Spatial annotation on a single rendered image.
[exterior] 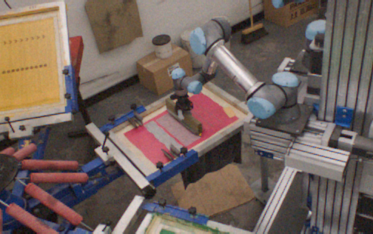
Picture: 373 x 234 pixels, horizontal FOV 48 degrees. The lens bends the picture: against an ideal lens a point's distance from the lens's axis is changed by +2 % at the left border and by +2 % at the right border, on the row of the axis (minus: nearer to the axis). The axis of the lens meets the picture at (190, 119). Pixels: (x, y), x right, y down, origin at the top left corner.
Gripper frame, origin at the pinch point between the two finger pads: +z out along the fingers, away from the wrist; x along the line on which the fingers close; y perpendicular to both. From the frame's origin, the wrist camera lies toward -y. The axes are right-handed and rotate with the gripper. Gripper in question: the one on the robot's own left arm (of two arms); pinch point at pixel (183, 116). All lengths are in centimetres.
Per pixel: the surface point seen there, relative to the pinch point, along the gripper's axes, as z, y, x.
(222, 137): 0.3, 30.6, 5.8
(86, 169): -4, 2, -66
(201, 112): 4.8, -0.2, 13.9
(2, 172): -30, 3, -102
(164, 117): 5.3, -13.4, -6.2
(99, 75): 77, -196, 20
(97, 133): -3, -21, -49
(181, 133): 4.6, 7.4, -7.5
